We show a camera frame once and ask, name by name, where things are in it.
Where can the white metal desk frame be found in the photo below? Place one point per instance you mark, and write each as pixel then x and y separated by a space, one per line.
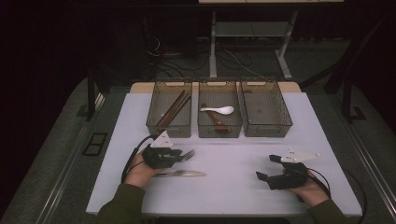
pixel 213 46

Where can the white ceramic spoon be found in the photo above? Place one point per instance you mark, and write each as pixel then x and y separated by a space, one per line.
pixel 225 109

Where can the person's left hand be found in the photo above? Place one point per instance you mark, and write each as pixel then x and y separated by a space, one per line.
pixel 138 172

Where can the smoky clear plastic bin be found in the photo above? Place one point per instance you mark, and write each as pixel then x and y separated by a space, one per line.
pixel 169 109
pixel 264 109
pixel 224 93

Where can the aluminium floor rail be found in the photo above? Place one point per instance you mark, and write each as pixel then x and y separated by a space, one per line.
pixel 62 174
pixel 370 161

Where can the person's right hand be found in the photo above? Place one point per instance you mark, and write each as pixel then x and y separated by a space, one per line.
pixel 311 193

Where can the silver metal knife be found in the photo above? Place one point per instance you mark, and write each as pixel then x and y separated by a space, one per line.
pixel 186 173

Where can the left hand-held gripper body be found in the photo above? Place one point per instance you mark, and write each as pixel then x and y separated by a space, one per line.
pixel 157 157

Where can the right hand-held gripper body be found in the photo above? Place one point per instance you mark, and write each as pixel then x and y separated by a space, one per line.
pixel 289 179

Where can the silver metal fork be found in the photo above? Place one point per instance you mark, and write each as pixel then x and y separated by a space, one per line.
pixel 189 154

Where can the brown wooden spoon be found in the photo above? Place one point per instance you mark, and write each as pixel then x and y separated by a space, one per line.
pixel 218 123

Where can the black metal stand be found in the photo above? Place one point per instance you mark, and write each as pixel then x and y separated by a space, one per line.
pixel 91 99
pixel 348 93

